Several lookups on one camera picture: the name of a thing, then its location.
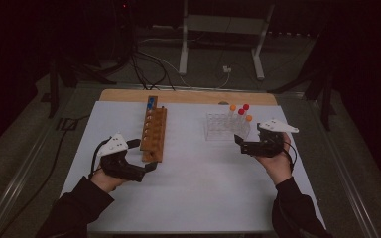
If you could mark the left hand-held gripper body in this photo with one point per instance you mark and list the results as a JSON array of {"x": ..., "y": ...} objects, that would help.
[{"x": 114, "y": 145}]

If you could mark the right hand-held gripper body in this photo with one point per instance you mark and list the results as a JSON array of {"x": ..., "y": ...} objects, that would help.
[{"x": 264, "y": 143}]

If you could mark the orange capped test tube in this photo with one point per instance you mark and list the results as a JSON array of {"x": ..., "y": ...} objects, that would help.
[
  {"x": 232, "y": 107},
  {"x": 248, "y": 118}
]

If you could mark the clear plastic test tube rack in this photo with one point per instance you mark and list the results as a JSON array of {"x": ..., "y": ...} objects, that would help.
[{"x": 223, "y": 130}]

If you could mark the wooden test tube rack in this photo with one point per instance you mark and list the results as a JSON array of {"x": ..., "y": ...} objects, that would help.
[{"x": 153, "y": 132}]

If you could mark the blue capped test tube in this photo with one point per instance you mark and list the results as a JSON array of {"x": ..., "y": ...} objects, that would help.
[
  {"x": 151, "y": 99},
  {"x": 149, "y": 106}
]

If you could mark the person's right hand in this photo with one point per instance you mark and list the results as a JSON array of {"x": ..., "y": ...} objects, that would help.
[{"x": 276, "y": 165}]

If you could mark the person's left hand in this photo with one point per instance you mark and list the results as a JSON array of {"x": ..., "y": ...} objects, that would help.
[{"x": 107, "y": 180}]

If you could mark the white table mat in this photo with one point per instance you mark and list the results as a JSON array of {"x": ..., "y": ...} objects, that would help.
[{"x": 191, "y": 191}]

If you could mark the black floor socket plate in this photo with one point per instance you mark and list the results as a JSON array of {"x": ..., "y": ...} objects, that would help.
[{"x": 66, "y": 124}]

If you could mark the wooden board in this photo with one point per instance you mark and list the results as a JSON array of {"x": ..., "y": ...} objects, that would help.
[{"x": 188, "y": 96}]

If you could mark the black metal stand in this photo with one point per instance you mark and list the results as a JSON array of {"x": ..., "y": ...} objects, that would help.
[
  {"x": 54, "y": 86},
  {"x": 324, "y": 95}
]

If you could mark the white metal stand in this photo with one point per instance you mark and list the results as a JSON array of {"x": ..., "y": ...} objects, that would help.
[{"x": 225, "y": 24}]

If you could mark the metal floor rail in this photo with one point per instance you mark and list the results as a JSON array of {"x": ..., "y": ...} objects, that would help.
[
  {"x": 347, "y": 172},
  {"x": 16, "y": 185}
]

